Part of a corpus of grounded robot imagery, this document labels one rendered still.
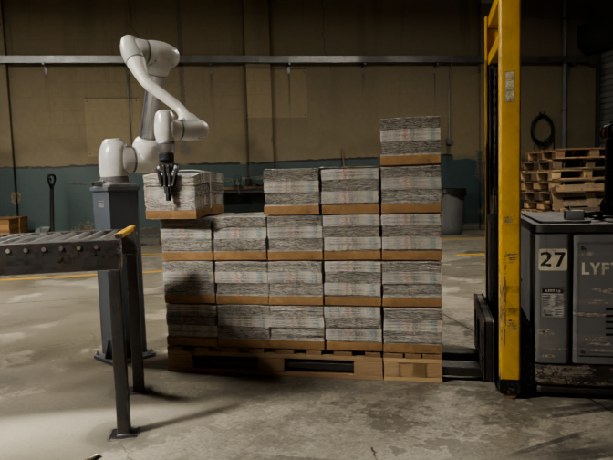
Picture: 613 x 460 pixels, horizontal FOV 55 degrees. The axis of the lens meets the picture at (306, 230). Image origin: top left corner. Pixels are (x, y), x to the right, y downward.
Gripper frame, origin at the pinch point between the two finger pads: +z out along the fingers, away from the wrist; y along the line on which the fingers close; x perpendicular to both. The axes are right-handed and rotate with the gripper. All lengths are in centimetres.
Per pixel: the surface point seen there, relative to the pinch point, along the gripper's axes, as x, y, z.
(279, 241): -12, -54, 26
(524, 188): -656, -264, 20
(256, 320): -13, -40, 67
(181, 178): -1.6, -7.1, -7.5
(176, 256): -11.9, 2.7, 33.1
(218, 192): -31.8, -14.8, 0.5
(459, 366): -15, -142, 89
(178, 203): -3.4, -3.6, 4.9
